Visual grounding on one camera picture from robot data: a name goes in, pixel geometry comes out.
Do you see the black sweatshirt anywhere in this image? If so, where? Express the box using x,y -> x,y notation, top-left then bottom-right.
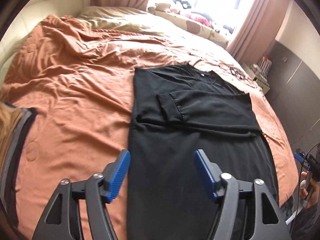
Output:
126,64 -> 279,240

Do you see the beige bed sheet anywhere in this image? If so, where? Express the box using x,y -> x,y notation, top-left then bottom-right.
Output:
76,6 -> 208,48

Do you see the beige plush toy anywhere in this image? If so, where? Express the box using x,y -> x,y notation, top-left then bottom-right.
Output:
147,2 -> 180,14

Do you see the orange blanket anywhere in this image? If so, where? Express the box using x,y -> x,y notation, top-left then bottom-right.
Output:
0,14 -> 294,240

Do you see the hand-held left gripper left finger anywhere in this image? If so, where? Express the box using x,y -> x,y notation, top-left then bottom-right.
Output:
32,149 -> 132,240

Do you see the white nightstand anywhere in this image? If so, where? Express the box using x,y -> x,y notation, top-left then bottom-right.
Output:
241,61 -> 272,94

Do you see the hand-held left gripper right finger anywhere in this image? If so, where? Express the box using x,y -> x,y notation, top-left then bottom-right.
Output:
194,149 -> 293,240

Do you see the person's right hand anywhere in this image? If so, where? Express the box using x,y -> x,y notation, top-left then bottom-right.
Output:
299,171 -> 316,202

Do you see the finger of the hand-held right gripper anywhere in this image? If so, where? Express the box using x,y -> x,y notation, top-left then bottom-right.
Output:
294,149 -> 313,167

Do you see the pink plush toy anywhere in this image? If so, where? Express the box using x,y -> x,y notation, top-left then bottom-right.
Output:
190,11 -> 213,27

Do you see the grey folded garment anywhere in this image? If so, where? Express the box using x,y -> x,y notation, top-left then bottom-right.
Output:
2,107 -> 33,205

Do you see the white rack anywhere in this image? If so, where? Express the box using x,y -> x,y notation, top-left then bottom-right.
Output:
257,52 -> 272,74

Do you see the person's right forearm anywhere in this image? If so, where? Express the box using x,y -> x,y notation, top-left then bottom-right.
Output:
291,200 -> 320,240

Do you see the black and white plush toy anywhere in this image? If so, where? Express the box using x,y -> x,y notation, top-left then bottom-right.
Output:
172,0 -> 192,9

